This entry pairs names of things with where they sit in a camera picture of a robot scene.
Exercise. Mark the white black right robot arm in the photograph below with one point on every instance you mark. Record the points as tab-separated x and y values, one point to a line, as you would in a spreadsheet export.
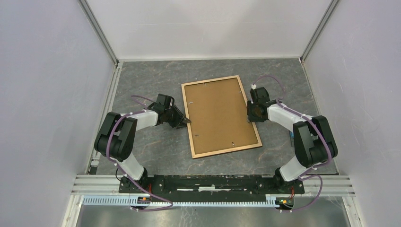
220	123

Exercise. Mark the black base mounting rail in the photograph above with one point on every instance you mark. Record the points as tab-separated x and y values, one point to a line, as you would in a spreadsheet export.
218	188

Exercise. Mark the brown backing board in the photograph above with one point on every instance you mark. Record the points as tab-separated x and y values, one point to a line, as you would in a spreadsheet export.
221	117

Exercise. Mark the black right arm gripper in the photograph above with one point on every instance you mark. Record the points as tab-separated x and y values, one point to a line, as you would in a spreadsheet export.
250	118

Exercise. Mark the dark grey brick baseplate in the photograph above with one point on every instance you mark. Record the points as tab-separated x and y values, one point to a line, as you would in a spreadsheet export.
291	135

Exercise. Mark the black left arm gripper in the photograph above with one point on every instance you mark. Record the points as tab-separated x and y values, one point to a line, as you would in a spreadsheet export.
179	118

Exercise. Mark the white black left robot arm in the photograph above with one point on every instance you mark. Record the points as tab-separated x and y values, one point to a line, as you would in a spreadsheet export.
115	138

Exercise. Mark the light wooden picture frame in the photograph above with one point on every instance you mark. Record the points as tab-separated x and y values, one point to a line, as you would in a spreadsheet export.
225	152

